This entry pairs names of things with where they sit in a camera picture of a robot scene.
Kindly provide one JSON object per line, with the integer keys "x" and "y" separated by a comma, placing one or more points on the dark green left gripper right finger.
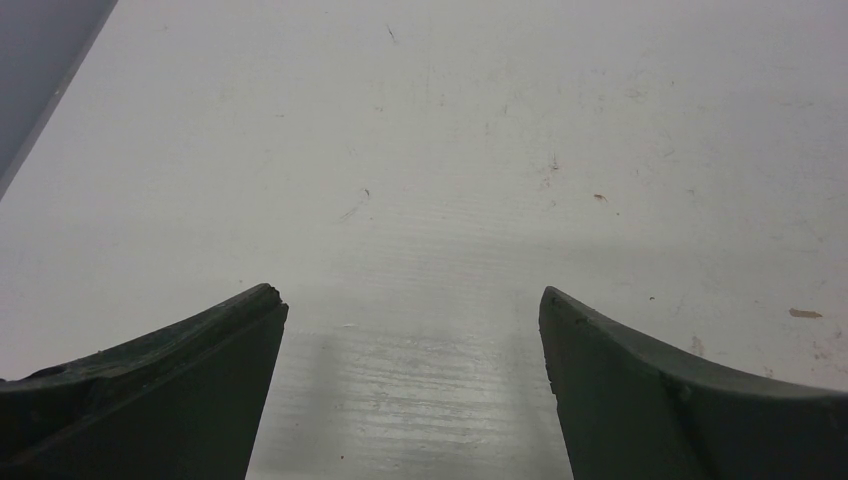
{"x": 633, "y": 407}

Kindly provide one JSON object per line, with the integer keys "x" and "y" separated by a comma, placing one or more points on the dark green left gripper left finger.
{"x": 182, "y": 402}

